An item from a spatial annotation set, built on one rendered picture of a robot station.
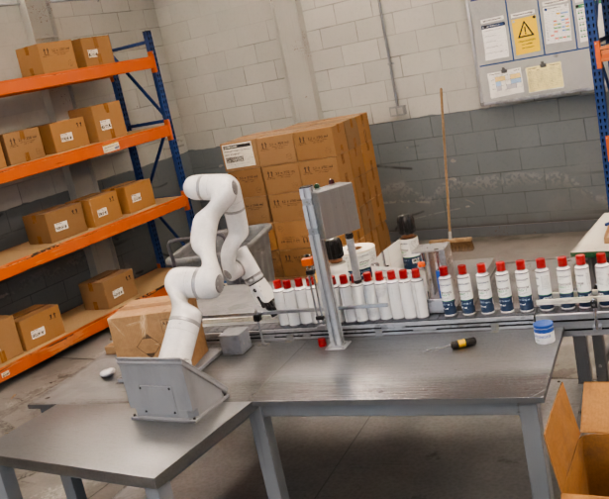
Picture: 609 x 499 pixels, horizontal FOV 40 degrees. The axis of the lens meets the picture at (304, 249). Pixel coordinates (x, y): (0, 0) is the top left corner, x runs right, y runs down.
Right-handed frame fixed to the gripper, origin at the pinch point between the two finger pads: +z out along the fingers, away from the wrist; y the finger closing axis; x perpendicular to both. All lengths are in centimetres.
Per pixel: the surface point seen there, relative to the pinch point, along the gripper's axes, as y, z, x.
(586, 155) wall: 441, 58, -78
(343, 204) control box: -9, -27, -59
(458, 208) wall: 460, 52, 50
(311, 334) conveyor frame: -5.5, 15.0, -14.4
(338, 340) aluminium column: -16.7, 19.6, -30.5
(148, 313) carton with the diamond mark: -43, -28, 25
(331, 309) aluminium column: -16.7, 7.1, -34.8
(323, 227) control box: -18, -24, -50
